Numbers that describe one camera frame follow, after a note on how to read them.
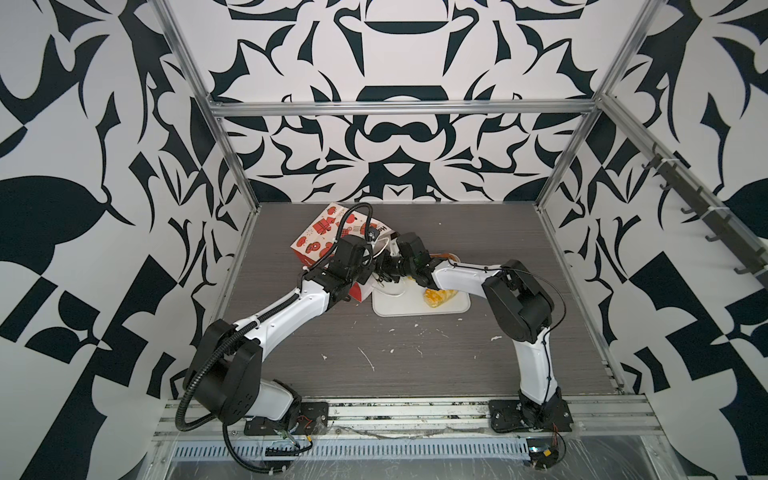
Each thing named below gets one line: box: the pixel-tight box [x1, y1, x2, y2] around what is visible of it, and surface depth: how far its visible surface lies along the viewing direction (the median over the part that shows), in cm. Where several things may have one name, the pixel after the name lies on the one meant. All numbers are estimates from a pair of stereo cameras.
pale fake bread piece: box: [423, 288, 458, 308], surface depth 93 cm
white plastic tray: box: [372, 280, 471, 317], surface depth 94 cm
